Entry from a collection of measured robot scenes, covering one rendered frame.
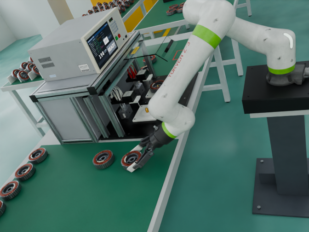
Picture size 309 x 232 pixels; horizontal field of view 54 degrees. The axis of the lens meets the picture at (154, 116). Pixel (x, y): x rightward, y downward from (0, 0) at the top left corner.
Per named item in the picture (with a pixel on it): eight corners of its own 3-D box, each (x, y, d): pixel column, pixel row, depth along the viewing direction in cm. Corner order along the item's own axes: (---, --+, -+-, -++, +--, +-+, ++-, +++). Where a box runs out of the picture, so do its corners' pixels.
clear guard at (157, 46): (177, 43, 188) (174, 34, 184) (167, 61, 170) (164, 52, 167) (132, 51, 201) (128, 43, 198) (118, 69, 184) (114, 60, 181)
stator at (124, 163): (145, 153, 152) (142, 147, 150) (143, 169, 143) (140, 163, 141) (124, 157, 155) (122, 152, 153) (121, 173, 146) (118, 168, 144)
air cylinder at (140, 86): (145, 89, 203) (142, 82, 201) (141, 95, 198) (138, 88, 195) (138, 90, 206) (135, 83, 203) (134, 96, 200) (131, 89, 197)
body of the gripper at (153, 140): (155, 126, 141) (142, 137, 145) (154, 138, 134) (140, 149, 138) (166, 135, 143) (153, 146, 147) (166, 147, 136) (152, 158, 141)
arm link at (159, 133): (178, 142, 134) (177, 130, 141) (158, 128, 130) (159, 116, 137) (168, 150, 137) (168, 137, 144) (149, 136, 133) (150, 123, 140)
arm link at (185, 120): (203, 125, 128) (197, 107, 136) (183, 113, 121) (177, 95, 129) (180, 143, 135) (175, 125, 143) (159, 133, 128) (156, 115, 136)
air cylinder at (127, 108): (133, 111, 186) (129, 103, 183) (128, 118, 180) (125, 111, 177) (125, 111, 188) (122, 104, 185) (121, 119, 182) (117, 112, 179)
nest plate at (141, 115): (163, 104, 180) (162, 102, 180) (156, 120, 169) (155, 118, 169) (141, 107, 187) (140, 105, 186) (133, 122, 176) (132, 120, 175)
